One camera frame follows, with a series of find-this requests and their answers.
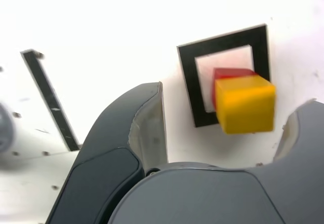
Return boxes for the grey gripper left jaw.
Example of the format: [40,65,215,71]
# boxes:
[47,81,169,224]

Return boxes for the black tape square outline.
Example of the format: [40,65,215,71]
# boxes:
[177,24,271,128]

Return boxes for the red cube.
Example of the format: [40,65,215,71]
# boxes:
[212,67,258,108]

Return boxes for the yellow cube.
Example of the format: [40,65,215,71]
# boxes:
[214,74,276,135]

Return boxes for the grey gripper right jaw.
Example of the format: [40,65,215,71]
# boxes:
[107,98,324,224]

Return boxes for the black tape strip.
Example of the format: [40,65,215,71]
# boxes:
[20,49,81,151]

